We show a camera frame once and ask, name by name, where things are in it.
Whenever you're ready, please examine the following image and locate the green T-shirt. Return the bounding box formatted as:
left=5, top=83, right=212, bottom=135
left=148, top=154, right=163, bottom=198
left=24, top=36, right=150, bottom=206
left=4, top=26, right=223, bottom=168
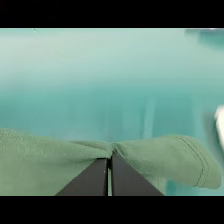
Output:
left=0, top=127, right=223, bottom=197

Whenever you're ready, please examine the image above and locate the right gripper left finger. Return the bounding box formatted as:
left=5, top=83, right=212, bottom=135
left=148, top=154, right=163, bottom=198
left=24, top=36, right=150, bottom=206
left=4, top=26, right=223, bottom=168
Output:
left=54, top=157, right=109, bottom=197

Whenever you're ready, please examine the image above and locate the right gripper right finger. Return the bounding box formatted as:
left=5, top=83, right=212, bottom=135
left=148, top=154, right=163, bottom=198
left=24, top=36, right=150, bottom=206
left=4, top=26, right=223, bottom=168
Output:
left=111, top=152, right=165, bottom=197

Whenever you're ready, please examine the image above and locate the white garment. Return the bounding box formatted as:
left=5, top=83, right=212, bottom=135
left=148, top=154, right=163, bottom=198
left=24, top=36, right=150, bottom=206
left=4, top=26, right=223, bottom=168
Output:
left=214, top=104, right=224, bottom=152

